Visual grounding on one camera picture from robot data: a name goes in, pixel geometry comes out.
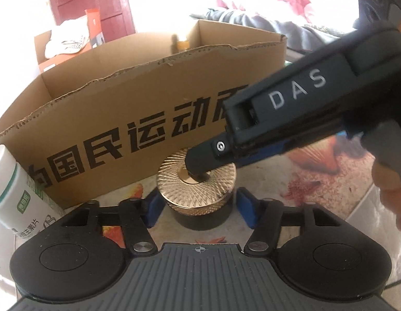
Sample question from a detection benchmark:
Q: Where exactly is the white crumpled cloth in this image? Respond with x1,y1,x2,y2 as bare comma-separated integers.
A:
45,19,91,58

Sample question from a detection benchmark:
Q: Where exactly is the person's right hand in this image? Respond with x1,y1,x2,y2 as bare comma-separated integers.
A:
371,160,401,234

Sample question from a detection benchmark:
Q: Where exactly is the orange cardboard box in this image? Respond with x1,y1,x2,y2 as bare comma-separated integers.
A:
35,9,106,73

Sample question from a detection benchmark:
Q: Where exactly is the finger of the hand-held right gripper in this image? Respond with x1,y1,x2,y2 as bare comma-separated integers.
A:
186,133,296,182

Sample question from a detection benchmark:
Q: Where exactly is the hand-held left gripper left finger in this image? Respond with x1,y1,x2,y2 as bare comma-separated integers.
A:
59,189,164,258

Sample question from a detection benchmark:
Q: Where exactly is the dark jar with gold lid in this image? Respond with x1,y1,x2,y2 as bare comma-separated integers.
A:
157,148,237,231

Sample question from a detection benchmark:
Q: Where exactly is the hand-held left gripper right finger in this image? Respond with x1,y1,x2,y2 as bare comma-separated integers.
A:
236,188,342,258

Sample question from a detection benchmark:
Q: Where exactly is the large brown cardboard box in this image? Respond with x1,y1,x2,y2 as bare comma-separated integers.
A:
0,19,288,215

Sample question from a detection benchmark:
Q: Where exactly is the white pill bottle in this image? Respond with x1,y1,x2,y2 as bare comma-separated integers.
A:
0,145,65,241

